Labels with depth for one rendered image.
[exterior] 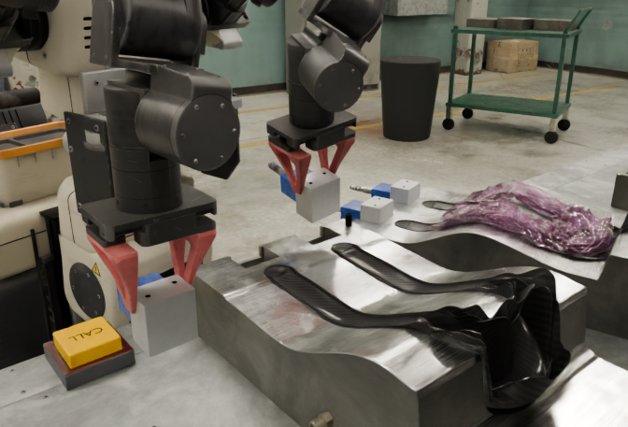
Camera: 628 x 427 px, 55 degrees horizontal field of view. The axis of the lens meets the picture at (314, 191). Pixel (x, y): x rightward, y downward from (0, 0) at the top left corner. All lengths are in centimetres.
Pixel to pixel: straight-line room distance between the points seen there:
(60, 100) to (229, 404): 59
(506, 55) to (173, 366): 810
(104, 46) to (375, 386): 35
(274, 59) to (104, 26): 633
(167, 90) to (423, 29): 767
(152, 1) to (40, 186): 86
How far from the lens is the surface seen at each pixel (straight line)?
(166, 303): 56
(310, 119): 74
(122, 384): 74
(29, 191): 130
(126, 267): 52
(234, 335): 71
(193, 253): 55
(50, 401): 74
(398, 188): 106
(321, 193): 79
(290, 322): 65
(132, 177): 51
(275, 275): 74
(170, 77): 45
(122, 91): 50
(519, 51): 873
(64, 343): 76
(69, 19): 94
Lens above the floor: 123
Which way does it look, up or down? 20 degrees down
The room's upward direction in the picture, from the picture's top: straight up
